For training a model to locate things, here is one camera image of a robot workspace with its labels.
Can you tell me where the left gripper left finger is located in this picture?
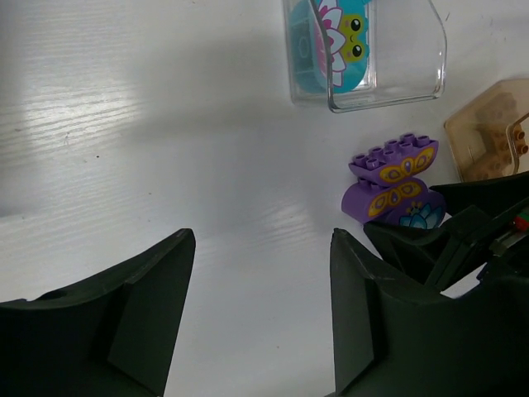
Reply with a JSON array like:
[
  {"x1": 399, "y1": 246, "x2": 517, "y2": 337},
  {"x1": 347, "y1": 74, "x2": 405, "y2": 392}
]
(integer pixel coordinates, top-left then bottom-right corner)
[{"x1": 1, "y1": 228, "x2": 195, "y2": 396}]

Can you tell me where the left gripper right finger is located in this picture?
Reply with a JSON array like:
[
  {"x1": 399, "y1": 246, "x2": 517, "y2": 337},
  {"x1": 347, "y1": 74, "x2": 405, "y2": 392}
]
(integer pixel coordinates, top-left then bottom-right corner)
[{"x1": 330, "y1": 229, "x2": 528, "y2": 396}]

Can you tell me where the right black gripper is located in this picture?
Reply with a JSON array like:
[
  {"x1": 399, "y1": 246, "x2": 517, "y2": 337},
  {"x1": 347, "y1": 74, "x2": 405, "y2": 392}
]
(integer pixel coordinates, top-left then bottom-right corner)
[{"x1": 364, "y1": 172, "x2": 528, "y2": 291}]

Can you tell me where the brown lego brick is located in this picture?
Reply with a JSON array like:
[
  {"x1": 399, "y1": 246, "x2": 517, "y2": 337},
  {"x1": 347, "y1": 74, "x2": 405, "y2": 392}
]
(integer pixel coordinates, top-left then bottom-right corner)
[{"x1": 506, "y1": 113, "x2": 528, "y2": 175}]

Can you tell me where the teal round printed lego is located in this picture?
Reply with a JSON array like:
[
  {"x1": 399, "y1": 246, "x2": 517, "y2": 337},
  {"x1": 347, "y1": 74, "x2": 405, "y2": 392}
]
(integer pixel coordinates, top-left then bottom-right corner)
[{"x1": 288, "y1": 1, "x2": 369, "y2": 94}]

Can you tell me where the purple flower lego piece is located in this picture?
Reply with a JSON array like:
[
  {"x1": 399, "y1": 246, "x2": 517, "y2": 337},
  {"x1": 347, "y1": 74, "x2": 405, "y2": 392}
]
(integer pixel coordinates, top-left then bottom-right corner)
[{"x1": 384, "y1": 190, "x2": 446, "y2": 229}]

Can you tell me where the purple butterfly lego piece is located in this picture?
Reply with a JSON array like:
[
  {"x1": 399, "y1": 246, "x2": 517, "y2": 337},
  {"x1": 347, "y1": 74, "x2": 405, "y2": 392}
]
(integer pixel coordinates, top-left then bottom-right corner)
[{"x1": 341, "y1": 133, "x2": 439, "y2": 224}]

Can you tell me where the amber plastic container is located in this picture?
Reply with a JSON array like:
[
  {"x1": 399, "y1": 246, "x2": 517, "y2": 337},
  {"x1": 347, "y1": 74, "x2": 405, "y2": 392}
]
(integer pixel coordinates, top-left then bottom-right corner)
[{"x1": 444, "y1": 78, "x2": 528, "y2": 182}]

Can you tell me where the clear plastic container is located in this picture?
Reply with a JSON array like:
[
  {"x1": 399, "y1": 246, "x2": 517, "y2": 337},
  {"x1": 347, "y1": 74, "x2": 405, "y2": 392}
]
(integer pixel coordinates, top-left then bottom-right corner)
[{"x1": 283, "y1": 1, "x2": 447, "y2": 113}]

